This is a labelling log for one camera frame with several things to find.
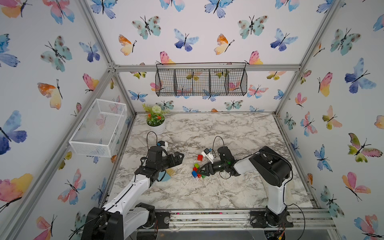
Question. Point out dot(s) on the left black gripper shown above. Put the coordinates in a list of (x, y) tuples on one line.
[(172, 163)]

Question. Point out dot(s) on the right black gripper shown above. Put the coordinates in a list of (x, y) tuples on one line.
[(208, 168)]

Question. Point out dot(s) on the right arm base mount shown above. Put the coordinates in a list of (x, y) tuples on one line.
[(267, 218)]

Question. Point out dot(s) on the black wire basket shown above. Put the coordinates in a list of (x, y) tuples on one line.
[(201, 79)]

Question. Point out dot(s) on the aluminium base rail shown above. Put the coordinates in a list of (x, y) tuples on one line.
[(205, 220)]

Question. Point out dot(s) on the white mesh basket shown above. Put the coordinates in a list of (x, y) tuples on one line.
[(98, 132)]

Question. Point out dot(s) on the white flower pot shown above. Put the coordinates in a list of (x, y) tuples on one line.
[(159, 129)]

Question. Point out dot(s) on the green artificial plant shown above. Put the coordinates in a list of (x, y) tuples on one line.
[(155, 115)]

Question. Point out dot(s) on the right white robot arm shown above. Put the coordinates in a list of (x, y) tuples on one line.
[(274, 169)]

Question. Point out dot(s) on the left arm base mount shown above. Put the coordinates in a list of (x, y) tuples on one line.
[(156, 219)]

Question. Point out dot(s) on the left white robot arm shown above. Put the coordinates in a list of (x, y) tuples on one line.
[(122, 216)]

